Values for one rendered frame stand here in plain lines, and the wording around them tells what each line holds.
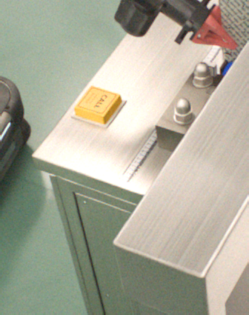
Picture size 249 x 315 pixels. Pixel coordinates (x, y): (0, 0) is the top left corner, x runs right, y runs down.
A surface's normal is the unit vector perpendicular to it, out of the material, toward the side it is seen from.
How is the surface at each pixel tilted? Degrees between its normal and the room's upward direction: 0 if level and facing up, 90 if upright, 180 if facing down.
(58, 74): 0
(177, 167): 0
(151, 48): 0
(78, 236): 90
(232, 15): 90
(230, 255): 90
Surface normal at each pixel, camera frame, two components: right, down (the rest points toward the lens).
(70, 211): -0.49, 0.69
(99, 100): -0.12, -0.67
